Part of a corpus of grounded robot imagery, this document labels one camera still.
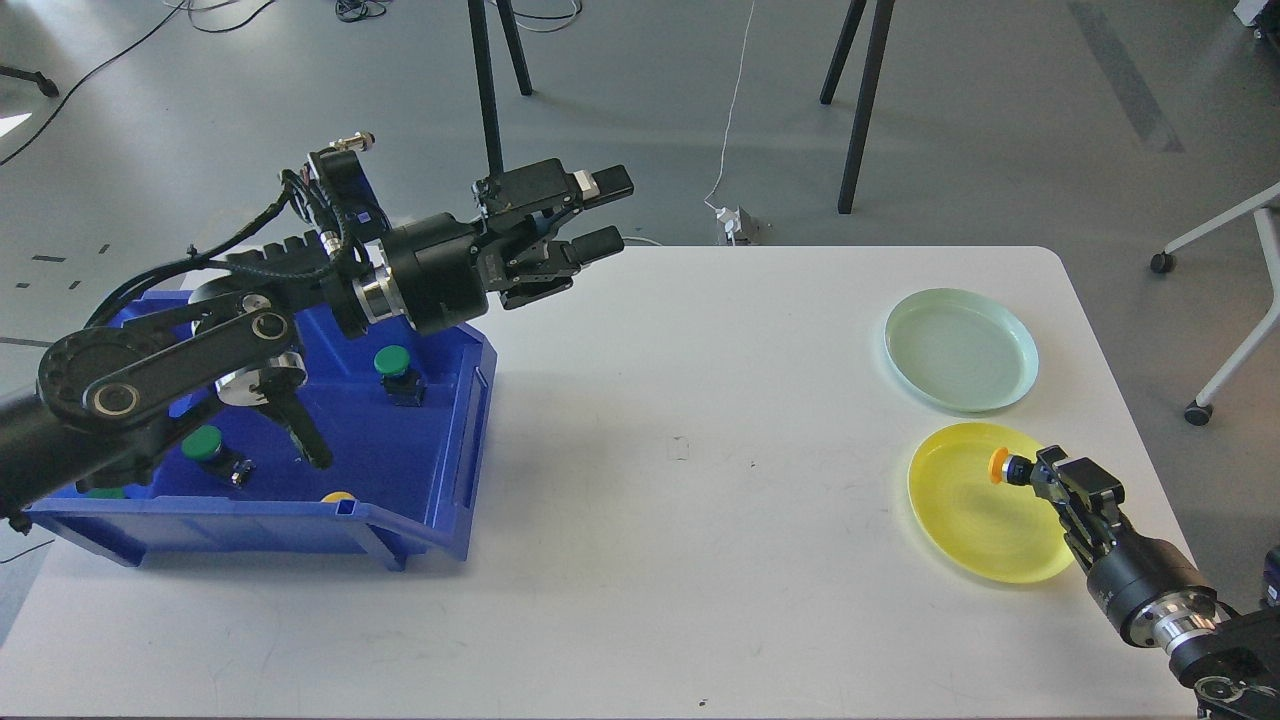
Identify white cable on floor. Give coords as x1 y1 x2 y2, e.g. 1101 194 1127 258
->
598 0 762 247

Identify blue plastic bin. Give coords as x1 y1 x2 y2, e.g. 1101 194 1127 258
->
28 307 497 571

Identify black stand legs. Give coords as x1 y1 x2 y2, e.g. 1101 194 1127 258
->
819 1 896 215
466 0 534 204

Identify yellow plate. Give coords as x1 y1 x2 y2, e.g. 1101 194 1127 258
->
908 421 1074 584

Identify white power adapter on floor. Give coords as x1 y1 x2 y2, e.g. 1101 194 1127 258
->
714 206 769 247

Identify yellow button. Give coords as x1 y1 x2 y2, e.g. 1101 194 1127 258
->
987 447 1043 487

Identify black floor cable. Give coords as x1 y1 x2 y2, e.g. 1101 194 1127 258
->
0 0 276 167

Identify green button near bin right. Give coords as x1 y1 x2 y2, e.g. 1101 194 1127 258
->
372 345 426 407

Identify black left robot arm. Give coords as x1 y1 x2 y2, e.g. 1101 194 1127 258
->
3 132 634 534

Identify black stand legs right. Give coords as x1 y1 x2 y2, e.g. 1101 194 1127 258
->
819 1 896 215

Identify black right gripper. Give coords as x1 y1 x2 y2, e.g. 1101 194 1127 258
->
1030 446 1219 651

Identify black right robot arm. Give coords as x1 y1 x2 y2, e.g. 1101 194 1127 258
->
988 446 1279 719

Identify light green plate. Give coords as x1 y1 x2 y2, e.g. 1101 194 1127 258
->
882 288 1041 415

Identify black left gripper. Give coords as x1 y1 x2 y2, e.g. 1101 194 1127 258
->
349 158 635 336

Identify white chair base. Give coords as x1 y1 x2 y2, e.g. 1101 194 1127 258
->
1149 181 1280 427

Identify black stand legs left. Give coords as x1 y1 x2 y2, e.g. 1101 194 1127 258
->
466 0 534 204

